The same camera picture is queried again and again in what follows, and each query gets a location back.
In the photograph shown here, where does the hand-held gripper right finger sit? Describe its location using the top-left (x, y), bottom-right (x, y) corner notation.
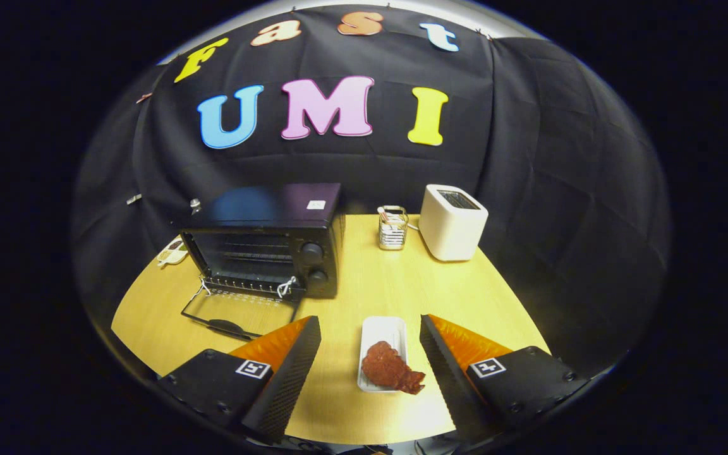
top-left (419, 313), bottom-right (589, 443)

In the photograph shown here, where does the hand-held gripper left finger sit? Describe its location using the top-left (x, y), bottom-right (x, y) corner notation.
top-left (157, 315), bottom-right (322, 444)

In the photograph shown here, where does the red-brown meat slice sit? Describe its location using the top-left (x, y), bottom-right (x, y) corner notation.
top-left (361, 341), bottom-right (427, 396)

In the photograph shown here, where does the black toaster oven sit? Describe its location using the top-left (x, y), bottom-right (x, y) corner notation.
top-left (179, 183), bottom-right (346, 342)

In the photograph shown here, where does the white bread toaster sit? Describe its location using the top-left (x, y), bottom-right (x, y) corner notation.
top-left (418, 184), bottom-right (489, 262)

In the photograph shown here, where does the white rectangular plate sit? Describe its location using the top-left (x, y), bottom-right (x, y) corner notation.
top-left (356, 316), bottom-right (409, 393)

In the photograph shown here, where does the white divided dish with beans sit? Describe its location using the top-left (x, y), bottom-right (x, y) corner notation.
top-left (156, 237), bottom-right (189, 267)

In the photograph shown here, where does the metal wire holder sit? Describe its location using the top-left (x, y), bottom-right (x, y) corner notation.
top-left (377, 205), bottom-right (410, 251)

